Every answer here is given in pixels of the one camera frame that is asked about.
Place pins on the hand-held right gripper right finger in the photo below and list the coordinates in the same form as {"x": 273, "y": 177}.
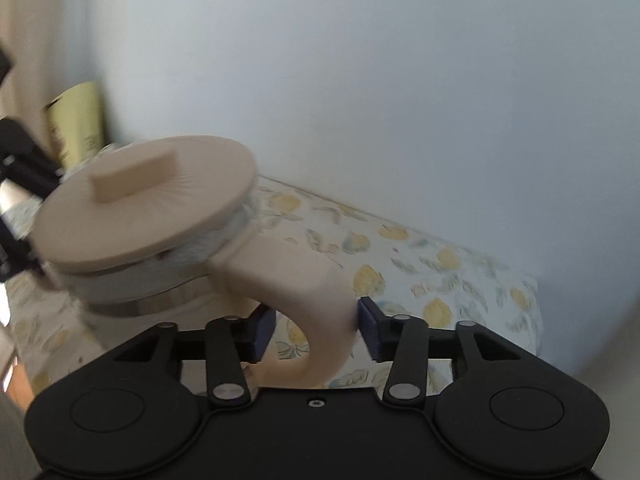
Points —
{"x": 369, "y": 329}

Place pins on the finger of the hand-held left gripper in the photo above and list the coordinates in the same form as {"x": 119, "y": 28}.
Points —
{"x": 17, "y": 255}
{"x": 27, "y": 160}

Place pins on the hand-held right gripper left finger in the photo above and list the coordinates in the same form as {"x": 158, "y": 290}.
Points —
{"x": 261, "y": 332}

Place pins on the yellow-green paper bag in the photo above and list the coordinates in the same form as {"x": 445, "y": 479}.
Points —
{"x": 77, "y": 120}

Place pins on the lemon print tablecloth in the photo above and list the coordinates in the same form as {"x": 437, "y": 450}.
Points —
{"x": 430, "y": 280}

